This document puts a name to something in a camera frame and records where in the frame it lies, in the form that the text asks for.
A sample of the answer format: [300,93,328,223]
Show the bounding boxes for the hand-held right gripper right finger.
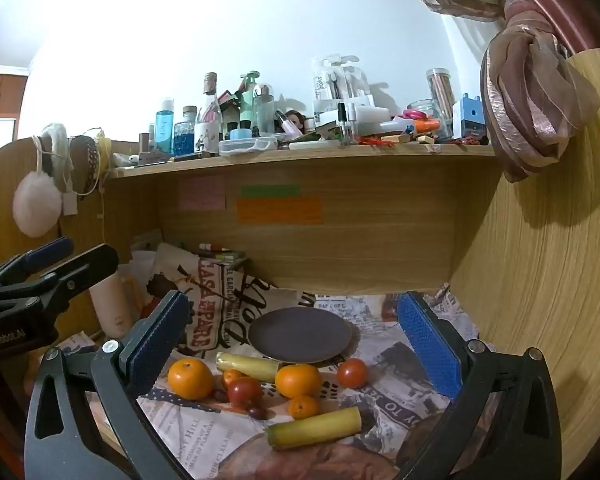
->
[395,290,563,480]

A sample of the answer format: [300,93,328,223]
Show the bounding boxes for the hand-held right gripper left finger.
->
[24,290,191,480]

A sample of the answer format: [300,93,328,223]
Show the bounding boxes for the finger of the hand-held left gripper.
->
[0,244,120,319]
[0,236,75,292]

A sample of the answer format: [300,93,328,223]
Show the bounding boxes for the large orange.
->
[167,358,216,401]
[274,363,324,400]

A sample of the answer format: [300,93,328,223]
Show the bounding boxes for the red tomato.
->
[228,376,264,409]
[337,358,369,389]

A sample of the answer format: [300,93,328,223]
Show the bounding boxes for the pale yellow corn cob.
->
[215,352,280,382]

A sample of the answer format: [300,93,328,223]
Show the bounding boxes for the grey round bowl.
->
[248,307,355,365]

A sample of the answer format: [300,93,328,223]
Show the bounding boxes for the green yellow corn cob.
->
[266,406,362,451]

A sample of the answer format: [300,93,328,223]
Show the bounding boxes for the white cylindrical bottle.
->
[89,272,136,340]

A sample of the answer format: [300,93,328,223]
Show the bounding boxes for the white fluffy earmuffs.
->
[12,122,73,238]

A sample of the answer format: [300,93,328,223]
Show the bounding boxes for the printed canvas tote bag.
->
[130,242,306,361]

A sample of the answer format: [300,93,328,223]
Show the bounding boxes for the newspaper sheets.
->
[60,285,496,480]

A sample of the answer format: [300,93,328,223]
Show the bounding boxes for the brown patterned headband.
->
[70,132,113,196]

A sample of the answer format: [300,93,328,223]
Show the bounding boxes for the large cardboard box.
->
[0,47,600,480]

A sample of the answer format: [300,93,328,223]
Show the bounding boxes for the pink sticky note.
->
[179,176,227,212]

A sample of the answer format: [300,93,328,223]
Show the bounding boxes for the tall blue liquid bottle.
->
[155,99,175,155]

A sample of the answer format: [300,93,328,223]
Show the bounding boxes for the blue bottle with grey cap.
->
[174,106,198,157]

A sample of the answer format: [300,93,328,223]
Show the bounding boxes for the orange sticky note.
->
[236,197,325,226]

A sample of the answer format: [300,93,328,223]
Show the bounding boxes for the green sticky note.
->
[240,185,301,199]

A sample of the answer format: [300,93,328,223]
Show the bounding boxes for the clear plastic lidded container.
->
[219,136,278,156]

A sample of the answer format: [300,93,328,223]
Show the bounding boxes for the glass bottle with cork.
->
[200,72,224,156]

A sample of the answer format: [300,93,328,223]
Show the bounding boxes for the white glue bottle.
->
[377,116,416,134]

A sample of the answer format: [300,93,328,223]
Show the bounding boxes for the green pump bottle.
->
[237,71,261,136]

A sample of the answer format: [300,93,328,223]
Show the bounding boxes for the flat white disc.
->
[289,140,343,151]

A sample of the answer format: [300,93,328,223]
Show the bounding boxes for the blue pencil sharpener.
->
[452,94,486,139]

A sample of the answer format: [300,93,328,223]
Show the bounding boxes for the clear bottle with silver cap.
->
[254,84,276,136]

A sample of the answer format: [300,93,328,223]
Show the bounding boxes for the short glass jar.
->
[406,100,438,133]

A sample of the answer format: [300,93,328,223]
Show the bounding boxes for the small spray vials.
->
[337,102,359,144]

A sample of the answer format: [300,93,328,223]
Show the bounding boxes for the white box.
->
[357,105,391,126]

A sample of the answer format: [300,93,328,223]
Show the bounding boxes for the tall glass jar of sticks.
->
[426,68,456,136]

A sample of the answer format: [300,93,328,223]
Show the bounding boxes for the doll head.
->
[285,110,312,134]

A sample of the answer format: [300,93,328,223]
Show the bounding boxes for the brown sheer tied curtain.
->
[380,0,600,184]

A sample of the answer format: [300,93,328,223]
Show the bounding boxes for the packaged brush set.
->
[311,55,376,126]

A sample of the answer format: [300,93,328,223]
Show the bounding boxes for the wooden wall cabinet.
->
[0,65,31,142]

